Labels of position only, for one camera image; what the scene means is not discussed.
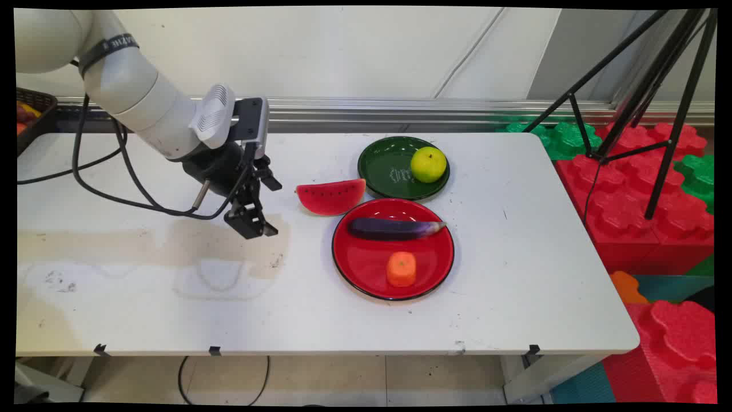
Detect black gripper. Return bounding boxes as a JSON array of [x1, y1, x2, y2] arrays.
[[182, 140, 283, 240]]

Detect purple eggplant toy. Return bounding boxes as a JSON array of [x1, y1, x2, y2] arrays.
[[348, 217, 447, 241]]

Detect red watermelon slice toy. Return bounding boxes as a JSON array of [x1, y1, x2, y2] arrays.
[[296, 179, 367, 217]]

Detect red plate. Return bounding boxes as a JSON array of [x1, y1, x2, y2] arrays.
[[332, 198, 456, 302]]

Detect dark green plate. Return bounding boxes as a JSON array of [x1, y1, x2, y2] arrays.
[[357, 136, 451, 201]]

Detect orange carrot piece toy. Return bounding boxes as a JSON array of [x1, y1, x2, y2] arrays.
[[387, 252, 417, 288]]

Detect green apple toy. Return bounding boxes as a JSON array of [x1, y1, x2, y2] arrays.
[[411, 146, 448, 184]]

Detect dark woven basket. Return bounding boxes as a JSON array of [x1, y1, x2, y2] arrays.
[[16, 87, 58, 156]]

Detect toy fruit in basket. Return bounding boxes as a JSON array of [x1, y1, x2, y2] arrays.
[[17, 102, 42, 136]]

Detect green foam block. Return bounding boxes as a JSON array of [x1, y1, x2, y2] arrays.
[[674, 153, 715, 216], [496, 117, 603, 161]]

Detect white table leg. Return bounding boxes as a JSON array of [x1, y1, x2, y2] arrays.
[[503, 354, 609, 405]]

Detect orange foam piece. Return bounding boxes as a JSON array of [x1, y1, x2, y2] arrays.
[[608, 271, 650, 304]]

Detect teal foam mat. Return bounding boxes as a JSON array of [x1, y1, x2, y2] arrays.
[[631, 274, 715, 304]]

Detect black tripod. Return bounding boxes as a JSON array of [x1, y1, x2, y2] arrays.
[[523, 8, 719, 221]]

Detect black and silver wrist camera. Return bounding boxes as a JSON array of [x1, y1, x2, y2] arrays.
[[231, 97, 270, 159]]

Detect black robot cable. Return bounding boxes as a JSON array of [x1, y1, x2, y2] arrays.
[[17, 94, 252, 221]]

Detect aluminium wall rail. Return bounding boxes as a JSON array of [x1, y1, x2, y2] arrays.
[[56, 96, 715, 128]]

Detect black floor cable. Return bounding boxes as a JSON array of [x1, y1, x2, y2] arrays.
[[178, 355, 270, 406]]

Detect black strap on arm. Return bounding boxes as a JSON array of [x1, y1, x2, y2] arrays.
[[77, 33, 140, 78]]

